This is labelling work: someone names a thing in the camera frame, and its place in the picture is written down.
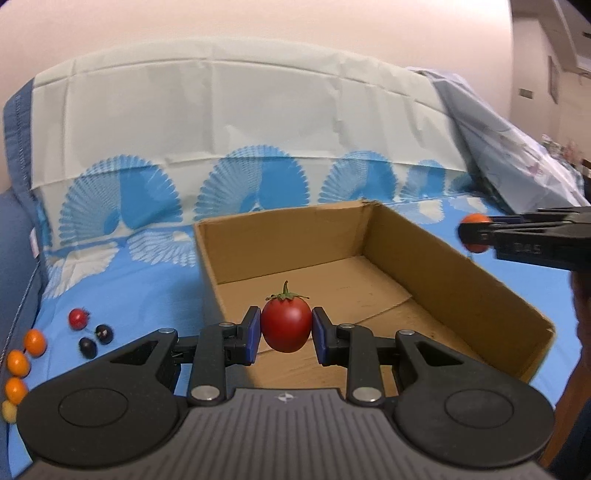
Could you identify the small framed wall picture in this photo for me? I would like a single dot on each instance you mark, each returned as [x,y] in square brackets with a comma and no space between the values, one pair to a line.
[553,78]

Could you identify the orange cherry tomato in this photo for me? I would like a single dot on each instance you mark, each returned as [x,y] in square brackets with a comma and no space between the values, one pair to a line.
[16,390]
[35,342]
[18,363]
[473,218]

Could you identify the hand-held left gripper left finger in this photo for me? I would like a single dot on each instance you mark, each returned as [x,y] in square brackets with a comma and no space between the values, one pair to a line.
[253,334]

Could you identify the wall light switch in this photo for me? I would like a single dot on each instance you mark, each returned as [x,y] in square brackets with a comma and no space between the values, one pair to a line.
[525,93]

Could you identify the blue cushion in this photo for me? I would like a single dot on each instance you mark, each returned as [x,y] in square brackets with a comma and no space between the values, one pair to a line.
[14,249]

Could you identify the brown cardboard box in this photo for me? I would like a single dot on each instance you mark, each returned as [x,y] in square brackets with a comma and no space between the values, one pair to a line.
[438,277]

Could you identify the large red cherry tomato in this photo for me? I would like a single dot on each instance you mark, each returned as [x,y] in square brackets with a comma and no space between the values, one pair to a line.
[286,327]

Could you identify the yellow cherry tomato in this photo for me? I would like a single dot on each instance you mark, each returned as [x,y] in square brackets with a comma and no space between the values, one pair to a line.
[9,410]

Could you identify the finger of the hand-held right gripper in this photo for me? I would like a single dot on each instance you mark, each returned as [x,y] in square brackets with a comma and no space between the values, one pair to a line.
[531,247]

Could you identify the small red cherry tomato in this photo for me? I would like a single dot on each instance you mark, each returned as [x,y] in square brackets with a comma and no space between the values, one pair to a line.
[78,318]

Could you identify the pale blue patterned quilt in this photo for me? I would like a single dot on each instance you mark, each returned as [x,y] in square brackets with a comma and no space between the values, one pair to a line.
[498,138]

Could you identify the dark purple grape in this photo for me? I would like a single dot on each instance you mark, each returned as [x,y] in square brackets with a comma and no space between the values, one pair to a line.
[87,347]
[104,333]

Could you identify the blue fan print bedsheet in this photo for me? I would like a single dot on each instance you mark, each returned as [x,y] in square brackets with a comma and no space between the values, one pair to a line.
[231,115]

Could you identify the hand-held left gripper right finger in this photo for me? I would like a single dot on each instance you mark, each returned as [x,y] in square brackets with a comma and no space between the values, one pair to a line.
[320,337]

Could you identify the blue stitched cloth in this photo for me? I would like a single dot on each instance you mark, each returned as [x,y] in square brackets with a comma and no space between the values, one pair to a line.
[18,138]

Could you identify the distant table clutter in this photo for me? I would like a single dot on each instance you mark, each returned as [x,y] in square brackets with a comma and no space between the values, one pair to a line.
[565,152]

